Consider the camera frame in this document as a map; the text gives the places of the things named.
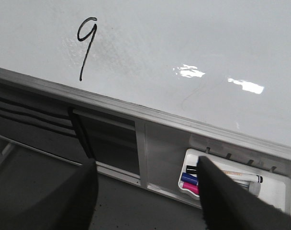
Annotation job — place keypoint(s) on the dark grey cabinet panel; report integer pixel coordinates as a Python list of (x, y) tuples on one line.
[(111, 140)]

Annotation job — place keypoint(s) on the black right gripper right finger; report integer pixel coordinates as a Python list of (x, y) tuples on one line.
[(227, 206)]

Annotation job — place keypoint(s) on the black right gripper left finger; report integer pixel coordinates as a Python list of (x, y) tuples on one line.
[(69, 207)]

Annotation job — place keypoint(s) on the white marker in tray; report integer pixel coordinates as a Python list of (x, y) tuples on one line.
[(241, 176)]

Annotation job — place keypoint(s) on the white plastic marker tray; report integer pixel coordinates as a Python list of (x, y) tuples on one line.
[(275, 189)]

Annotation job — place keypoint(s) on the blue marker in tray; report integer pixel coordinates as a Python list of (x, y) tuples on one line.
[(188, 178)]

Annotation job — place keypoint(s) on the grey black striped cloth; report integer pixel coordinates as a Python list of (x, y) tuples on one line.
[(34, 115)]

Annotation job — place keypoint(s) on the pink marker in tray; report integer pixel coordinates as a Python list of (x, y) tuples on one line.
[(193, 188)]

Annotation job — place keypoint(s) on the white whiteboard with aluminium frame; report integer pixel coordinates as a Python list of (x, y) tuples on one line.
[(219, 68)]

